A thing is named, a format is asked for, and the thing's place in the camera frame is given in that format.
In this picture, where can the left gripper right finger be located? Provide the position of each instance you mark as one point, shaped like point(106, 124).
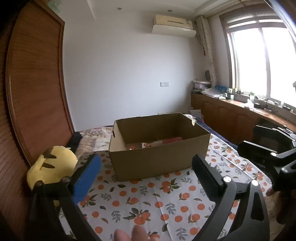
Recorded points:
point(251, 219)

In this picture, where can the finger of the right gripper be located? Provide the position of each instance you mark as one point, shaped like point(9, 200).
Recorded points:
point(273, 138)
point(275, 165)

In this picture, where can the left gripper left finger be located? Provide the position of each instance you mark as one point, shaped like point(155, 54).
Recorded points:
point(55, 214)

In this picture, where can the red snack packet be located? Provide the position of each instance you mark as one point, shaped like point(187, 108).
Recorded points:
point(171, 140)

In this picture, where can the white red snack bag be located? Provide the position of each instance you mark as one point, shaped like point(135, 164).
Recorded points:
point(152, 144)

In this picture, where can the right hand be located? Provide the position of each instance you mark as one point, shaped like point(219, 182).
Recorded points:
point(273, 202)

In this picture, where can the left hand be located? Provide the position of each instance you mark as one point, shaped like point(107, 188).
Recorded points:
point(138, 234)

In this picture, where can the yellow plush toy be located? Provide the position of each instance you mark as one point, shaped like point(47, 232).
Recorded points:
point(55, 163)

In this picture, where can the floral quilt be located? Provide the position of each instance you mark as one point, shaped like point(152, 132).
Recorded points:
point(94, 138)

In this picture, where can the wooden wardrobe door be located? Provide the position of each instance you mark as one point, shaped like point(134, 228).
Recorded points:
point(34, 109)

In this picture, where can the stack of books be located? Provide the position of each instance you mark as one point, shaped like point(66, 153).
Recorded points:
point(201, 85)

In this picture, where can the brown cardboard box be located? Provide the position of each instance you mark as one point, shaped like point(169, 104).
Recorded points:
point(130, 161)

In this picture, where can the white air conditioner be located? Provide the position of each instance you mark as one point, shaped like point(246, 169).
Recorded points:
point(172, 26)

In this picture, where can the window with brown frame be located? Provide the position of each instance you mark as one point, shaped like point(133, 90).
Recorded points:
point(262, 55)

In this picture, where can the white wall switch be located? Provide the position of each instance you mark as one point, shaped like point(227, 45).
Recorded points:
point(164, 84)

